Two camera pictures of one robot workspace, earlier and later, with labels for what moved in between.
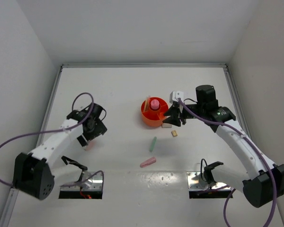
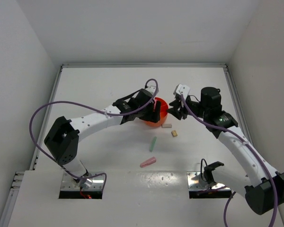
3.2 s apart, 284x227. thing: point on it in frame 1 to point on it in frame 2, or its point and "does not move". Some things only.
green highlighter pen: [153, 144] does not move
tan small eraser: [174, 133] does not move
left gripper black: [99, 129] to [153, 116]
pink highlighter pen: [148, 162] does not move
